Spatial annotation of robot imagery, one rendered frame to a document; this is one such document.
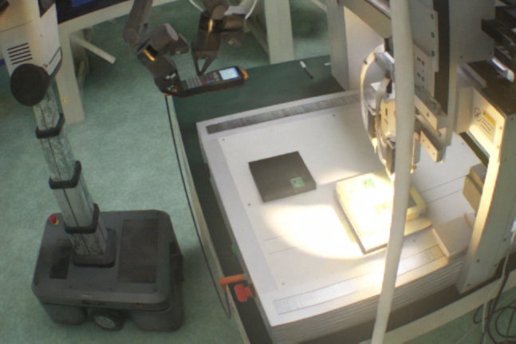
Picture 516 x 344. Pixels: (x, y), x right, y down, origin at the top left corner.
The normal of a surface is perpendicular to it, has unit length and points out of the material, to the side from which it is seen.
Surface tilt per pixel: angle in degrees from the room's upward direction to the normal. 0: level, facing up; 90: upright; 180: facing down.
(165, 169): 0
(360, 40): 90
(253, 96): 0
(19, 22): 90
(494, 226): 90
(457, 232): 0
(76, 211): 90
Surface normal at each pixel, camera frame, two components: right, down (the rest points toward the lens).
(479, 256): 0.26, 0.53
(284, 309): -0.08, -0.82
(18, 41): 0.08, 0.70
